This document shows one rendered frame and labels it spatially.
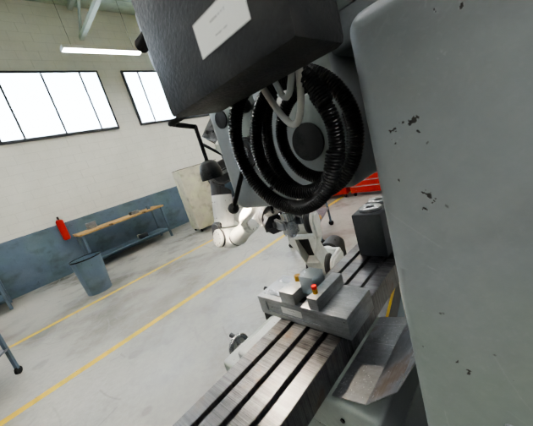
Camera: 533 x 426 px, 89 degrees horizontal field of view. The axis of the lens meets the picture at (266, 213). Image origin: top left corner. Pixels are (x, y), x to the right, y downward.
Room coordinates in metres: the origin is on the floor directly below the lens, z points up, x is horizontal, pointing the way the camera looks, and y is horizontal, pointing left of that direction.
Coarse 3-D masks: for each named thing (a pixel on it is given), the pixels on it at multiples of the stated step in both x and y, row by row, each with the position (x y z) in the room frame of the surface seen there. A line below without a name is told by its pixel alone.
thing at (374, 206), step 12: (372, 204) 1.10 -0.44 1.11; (360, 216) 1.05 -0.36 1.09; (372, 216) 1.01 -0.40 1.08; (384, 216) 1.02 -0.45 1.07; (360, 228) 1.06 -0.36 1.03; (372, 228) 1.02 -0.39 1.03; (384, 228) 1.00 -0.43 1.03; (360, 240) 1.06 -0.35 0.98; (372, 240) 1.03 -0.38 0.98; (384, 240) 1.00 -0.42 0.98; (360, 252) 1.07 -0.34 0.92; (372, 252) 1.04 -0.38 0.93; (384, 252) 1.00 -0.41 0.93
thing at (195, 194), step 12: (192, 168) 6.72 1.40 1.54; (180, 180) 6.60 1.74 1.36; (192, 180) 6.66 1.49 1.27; (180, 192) 6.87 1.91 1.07; (192, 192) 6.61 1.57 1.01; (204, 192) 6.76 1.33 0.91; (192, 204) 6.55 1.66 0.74; (204, 204) 6.71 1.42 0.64; (192, 216) 6.69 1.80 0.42; (204, 216) 6.65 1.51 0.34
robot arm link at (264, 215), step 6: (264, 210) 0.85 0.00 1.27; (270, 210) 0.84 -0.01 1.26; (276, 210) 0.83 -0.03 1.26; (258, 216) 0.88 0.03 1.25; (264, 216) 0.82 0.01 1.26; (270, 216) 0.77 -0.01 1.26; (276, 216) 0.78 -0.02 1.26; (264, 222) 0.78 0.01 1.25; (270, 222) 0.77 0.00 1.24; (270, 228) 0.77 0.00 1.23; (276, 228) 0.77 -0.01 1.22
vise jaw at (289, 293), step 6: (288, 282) 0.82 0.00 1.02; (294, 282) 0.81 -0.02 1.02; (282, 288) 0.80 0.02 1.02; (288, 288) 0.78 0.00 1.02; (294, 288) 0.77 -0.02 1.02; (300, 288) 0.77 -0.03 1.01; (282, 294) 0.78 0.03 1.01; (288, 294) 0.75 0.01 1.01; (294, 294) 0.75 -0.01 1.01; (300, 294) 0.77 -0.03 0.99; (306, 294) 0.78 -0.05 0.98; (282, 300) 0.78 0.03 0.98; (288, 300) 0.76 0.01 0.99; (294, 300) 0.75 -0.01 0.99
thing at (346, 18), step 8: (336, 0) 0.45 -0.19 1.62; (344, 0) 0.44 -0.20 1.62; (352, 0) 0.43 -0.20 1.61; (360, 0) 0.42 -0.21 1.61; (368, 0) 0.42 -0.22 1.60; (376, 0) 0.41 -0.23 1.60; (344, 8) 0.44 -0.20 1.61; (352, 8) 0.43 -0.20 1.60; (360, 8) 0.42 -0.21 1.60; (344, 16) 0.44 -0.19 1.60; (352, 16) 0.43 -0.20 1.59; (344, 24) 0.44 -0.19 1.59; (344, 32) 0.45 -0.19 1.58; (344, 40) 0.45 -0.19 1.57; (344, 48) 0.46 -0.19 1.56; (352, 48) 0.47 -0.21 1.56; (344, 56) 0.50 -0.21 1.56; (352, 56) 0.51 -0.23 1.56
